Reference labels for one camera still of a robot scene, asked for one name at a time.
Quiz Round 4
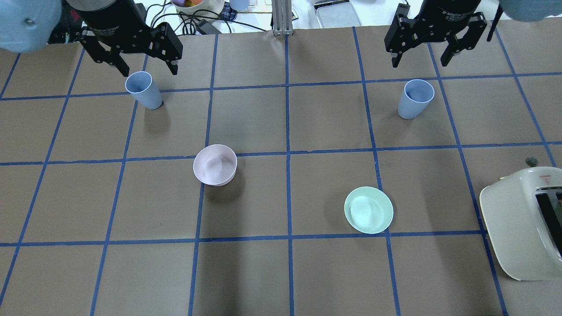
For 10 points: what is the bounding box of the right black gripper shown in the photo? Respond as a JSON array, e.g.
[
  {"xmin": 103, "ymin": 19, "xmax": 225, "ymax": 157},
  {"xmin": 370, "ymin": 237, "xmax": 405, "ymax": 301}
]
[{"xmin": 385, "ymin": 0, "xmax": 487, "ymax": 68}]

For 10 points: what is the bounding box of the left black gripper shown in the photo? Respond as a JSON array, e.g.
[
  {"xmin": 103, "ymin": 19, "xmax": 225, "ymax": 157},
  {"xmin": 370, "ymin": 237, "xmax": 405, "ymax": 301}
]
[{"xmin": 68, "ymin": 0, "xmax": 183, "ymax": 77}]

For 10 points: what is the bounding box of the blue cup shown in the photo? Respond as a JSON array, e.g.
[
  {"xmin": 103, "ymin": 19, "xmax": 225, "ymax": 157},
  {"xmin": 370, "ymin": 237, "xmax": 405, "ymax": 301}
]
[
  {"xmin": 125, "ymin": 71, "xmax": 163, "ymax": 110},
  {"xmin": 229, "ymin": 0, "xmax": 250, "ymax": 12},
  {"xmin": 398, "ymin": 79, "xmax": 435, "ymax": 120}
]

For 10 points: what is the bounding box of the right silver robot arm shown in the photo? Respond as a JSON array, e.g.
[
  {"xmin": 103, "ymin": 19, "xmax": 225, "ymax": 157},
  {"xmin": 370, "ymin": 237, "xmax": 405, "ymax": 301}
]
[{"xmin": 385, "ymin": 0, "xmax": 562, "ymax": 68}]

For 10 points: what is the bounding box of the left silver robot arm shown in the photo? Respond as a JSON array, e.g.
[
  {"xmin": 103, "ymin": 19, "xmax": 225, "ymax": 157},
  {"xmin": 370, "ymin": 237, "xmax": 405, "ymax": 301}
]
[{"xmin": 0, "ymin": 0, "xmax": 183, "ymax": 77}]

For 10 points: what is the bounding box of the bowl of foam blocks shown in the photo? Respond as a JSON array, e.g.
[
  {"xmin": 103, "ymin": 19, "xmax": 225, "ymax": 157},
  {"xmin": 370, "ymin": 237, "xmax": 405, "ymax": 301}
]
[{"xmin": 171, "ymin": 0, "xmax": 225, "ymax": 17}]

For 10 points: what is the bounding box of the black power adapter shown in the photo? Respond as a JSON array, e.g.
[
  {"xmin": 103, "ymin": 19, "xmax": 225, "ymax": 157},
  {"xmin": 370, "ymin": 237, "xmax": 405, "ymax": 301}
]
[{"xmin": 195, "ymin": 19, "xmax": 222, "ymax": 35}]

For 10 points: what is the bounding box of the silver kitchen scale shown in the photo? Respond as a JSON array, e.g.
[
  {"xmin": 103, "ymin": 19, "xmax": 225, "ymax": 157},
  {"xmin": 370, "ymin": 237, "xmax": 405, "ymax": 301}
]
[{"xmin": 313, "ymin": 0, "xmax": 362, "ymax": 28}]

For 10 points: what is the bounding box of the blue cup on desk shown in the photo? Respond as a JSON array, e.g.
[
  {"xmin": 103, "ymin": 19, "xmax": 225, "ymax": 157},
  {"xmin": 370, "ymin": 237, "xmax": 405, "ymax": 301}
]
[{"xmin": 229, "ymin": 0, "xmax": 250, "ymax": 12}]

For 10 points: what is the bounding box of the pink bowl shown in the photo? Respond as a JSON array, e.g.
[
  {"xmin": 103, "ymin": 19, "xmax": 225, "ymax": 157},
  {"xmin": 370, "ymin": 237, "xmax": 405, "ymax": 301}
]
[{"xmin": 193, "ymin": 144, "xmax": 238, "ymax": 187}]

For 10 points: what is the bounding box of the green bowl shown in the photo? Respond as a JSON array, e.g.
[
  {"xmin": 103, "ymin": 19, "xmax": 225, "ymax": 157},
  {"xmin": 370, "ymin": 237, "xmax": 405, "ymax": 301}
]
[{"xmin": 344, "ymin": 186, "xmax": 395, "ymax": 234}]

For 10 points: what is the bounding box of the cream white toaster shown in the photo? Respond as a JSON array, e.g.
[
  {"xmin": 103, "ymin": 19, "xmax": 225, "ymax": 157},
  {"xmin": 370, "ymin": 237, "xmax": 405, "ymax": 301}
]
[{"xmin": 479, "ymin": 166, "xmax": 562, "ymax": 281}]

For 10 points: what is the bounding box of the aluminium frame post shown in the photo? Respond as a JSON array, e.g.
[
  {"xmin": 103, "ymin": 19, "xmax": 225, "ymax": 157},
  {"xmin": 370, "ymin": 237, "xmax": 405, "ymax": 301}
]
[{"xmin": 271, "ymin": 0, "xmax": 294, "ymax": 36}]

